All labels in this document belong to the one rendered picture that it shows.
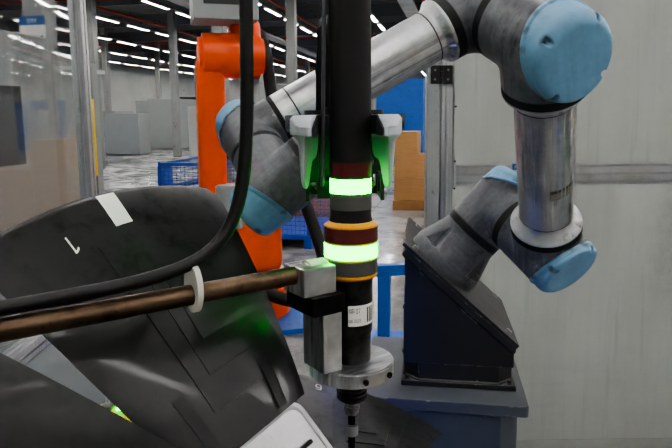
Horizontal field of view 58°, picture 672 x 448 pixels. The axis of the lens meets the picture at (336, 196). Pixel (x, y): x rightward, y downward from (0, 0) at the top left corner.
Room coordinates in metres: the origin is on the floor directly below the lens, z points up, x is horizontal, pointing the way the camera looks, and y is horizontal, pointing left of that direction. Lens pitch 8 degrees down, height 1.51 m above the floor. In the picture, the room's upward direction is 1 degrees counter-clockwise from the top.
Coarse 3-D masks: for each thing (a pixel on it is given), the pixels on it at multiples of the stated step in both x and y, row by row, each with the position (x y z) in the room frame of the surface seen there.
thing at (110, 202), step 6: (102, 198) 0.50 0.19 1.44; (108, 198) 0.50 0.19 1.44; (114, 198) 0.50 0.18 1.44; (102, 204) 0.49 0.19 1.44; (108, 204) 0.49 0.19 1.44; (114, 204) 0.50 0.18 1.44; (120, 204) 0.50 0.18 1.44; (108, 210) 0.49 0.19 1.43; (114, 210) 0.49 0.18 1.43; (120, 210) 0.50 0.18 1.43; (114, 216) 0.49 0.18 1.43; (120, 216) 0.49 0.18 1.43; (126, 216) 0.50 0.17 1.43; (114, 222) 0.48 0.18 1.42; (120, 222) 0.49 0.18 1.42; (126, 222) 0.49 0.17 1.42
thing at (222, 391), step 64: (128, 192) 0.52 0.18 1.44; (192, 192) 0.57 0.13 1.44; (0, 256) 0.42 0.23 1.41; (64, 256) 0.44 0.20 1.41; (128, 256) 0.47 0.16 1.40; (128, 320) 0.44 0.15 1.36; (192, 320) 0.45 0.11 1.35; (256, 320) 0.48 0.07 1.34; (128, 384) 0.41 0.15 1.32; (192, 384) 0.43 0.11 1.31; (256, 384) 0.44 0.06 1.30
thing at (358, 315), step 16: (336, 288) 0.47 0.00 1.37; (352, 288) 0.47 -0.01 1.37; (368, 288) 0.47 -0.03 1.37; (352, 304) 0.47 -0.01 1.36; (368, 304) 0.47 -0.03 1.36; (352, 320) 0.47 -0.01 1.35; (368, 320) 0.47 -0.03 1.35; (352, 336) 0.47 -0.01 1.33; (368, 336) 0.48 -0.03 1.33; (352, 352) 0.47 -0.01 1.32; (368, 352) 0.48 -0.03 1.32; (352, 400) 0.47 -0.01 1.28
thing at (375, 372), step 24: (288, 264) 0.46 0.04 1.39; (288, 288) 0.46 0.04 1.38; (312, 288) 0.44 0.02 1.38; (312, 312) 0.44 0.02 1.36; (336, 312) 0.45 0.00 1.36; (312, 336) 0.46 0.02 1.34; (336, 336) 0.46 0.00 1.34; (312, 360) 0.46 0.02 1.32; (336, 360) 0.46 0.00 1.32; (384, 360) 0.48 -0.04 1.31; (336, 384) 0.45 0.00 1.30; (360, 384) 0.45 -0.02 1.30
